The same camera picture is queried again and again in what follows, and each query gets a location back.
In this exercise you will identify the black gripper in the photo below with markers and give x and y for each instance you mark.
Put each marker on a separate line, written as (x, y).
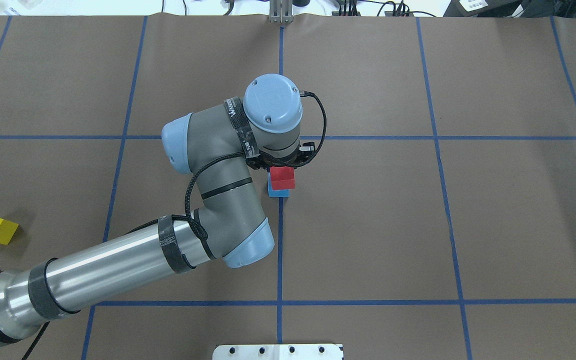
(279, 161)

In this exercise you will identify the red wooden cube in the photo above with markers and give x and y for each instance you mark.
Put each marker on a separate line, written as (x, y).
(282, 178)

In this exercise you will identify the blue wooden cube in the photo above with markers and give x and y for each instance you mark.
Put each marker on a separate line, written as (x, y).
(277, 193)

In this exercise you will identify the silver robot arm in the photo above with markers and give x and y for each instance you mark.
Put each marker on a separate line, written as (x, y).
(222, 214)

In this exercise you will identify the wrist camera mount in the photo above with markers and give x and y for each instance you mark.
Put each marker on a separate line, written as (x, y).
(307, 150)

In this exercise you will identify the aluminium frame post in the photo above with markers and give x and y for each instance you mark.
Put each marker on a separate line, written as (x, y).
(281, 12)

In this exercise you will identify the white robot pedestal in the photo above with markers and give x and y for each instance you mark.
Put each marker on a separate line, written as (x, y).
(295, 351)

